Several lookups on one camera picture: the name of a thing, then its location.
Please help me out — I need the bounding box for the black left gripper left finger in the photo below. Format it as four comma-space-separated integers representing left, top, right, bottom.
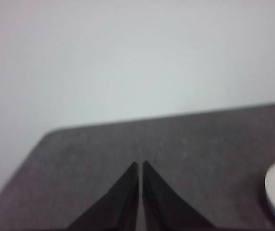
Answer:
67, 161, 139, 231

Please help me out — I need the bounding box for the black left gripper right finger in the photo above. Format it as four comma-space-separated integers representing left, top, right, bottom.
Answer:
142, 160, 214, 231

